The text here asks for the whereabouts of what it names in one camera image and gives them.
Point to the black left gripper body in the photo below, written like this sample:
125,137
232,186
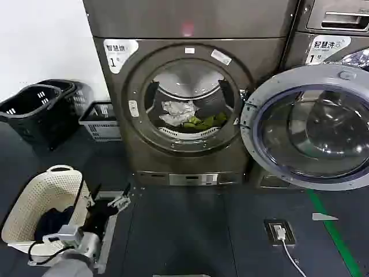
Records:
99,215

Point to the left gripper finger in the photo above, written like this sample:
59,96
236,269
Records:
92,196
122,199

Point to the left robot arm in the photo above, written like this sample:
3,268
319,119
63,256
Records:
78,256

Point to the dark navy clothes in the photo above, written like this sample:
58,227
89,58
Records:
53,220

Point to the cream perforated laundry basket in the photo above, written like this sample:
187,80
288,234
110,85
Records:
43,193

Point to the grey slotted plastic crate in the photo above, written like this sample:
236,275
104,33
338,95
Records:
101,124

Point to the black plastic laundry basket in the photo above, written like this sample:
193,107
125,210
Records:
31,115
80,92

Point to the white crumpled cloth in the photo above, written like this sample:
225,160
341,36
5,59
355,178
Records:
176,111

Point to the green garment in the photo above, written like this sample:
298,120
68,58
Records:
209,121

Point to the dark grey garment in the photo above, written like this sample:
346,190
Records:
209,102

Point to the white number label sticker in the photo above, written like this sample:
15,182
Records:
116,54
325,47

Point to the white power plug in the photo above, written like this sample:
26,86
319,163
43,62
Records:
279,232

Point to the metal floor socket box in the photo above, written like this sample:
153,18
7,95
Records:
288,231

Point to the grey front-loading dryer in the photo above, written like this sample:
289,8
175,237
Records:
201,26

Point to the grey floor tape patch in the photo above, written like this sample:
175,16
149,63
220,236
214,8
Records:
323,216

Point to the round glass dryer door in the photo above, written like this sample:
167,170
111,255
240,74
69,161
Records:
314,127

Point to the green floor tape strip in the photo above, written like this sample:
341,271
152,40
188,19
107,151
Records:
334,231

